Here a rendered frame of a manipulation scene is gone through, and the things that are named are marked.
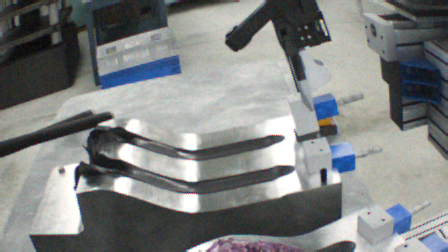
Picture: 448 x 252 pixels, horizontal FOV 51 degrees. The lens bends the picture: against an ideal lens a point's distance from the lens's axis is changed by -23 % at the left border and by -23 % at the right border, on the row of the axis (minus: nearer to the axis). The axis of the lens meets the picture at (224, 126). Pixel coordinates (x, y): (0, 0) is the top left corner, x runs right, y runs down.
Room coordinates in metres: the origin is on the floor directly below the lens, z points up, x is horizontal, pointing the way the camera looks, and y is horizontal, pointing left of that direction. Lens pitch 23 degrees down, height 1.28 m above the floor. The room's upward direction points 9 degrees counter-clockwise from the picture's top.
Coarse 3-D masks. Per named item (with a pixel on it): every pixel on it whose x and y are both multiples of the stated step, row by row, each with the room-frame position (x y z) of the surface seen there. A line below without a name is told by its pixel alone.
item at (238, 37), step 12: (276, 0) 0.86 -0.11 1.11; (252, 12) 0.89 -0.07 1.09; (264, 12) 0.85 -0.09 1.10; (276, 12) 0.85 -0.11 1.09; (240, 24) 0.88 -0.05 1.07; (252, 24) 0.85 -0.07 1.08; (264, 24) 0.85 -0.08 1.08; (228, 36) 0.86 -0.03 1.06; (240, 36) 0.85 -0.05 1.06; (252, 36) 0.85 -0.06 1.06; (240, 48) 0.85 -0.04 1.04
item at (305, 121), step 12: (288, 96) 0.87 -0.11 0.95; (324, 96) 0.86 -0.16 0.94; (348, 96) 0.85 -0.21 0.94; (360, 96) 0.84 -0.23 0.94; (300, 108) 0.83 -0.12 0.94; (324, 108) 0.83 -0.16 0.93; (336, 108) 0.83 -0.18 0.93; (300, 120) 0.83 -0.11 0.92; (312, 120) 0.83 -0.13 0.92; (300, 132) 0.82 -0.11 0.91
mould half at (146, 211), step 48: (192, 144) 0.89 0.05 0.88; (288, 144) 0.82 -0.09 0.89; (48, 192) 0.83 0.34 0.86; (96, 192) 0.68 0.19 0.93; (144, 192) 0.70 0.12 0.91; (240, 192) 0.71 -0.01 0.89; (288, 192) 0.68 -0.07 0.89; (336, 192) 0.67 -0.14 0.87; (48, 240) 0.68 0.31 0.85; (96, 240) 0.68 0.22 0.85; (144, 240) 0.68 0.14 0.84; (192, 240) 0.68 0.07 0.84
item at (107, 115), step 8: (104, 112) 1.27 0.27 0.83; (112, 112) 1.29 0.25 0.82; (80, 120) 1.20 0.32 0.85; (88, 120) 1.21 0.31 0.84; (96, 120) 1.23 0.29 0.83; (104, 120) 1.26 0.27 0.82; (48, 128) 1.11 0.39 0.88; (56, 128) 1.12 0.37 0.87; (64, 128) 1.14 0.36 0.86; (72, 128) 1.16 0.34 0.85; (80, 128) 1.18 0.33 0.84; (88, 128) 1.21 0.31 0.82; (16, 136) 1.03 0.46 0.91; (24, 136) 1.04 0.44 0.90; (32, 136) 1.05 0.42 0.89; (40, 136) 1.07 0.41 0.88; (48, 136) 1.09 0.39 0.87; (56, 136) 1.12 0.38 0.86; (64, 136) 1.15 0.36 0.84; (16, 144) 1.00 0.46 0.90; (24, 144) 1.03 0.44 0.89; (32, 144) 1.05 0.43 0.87
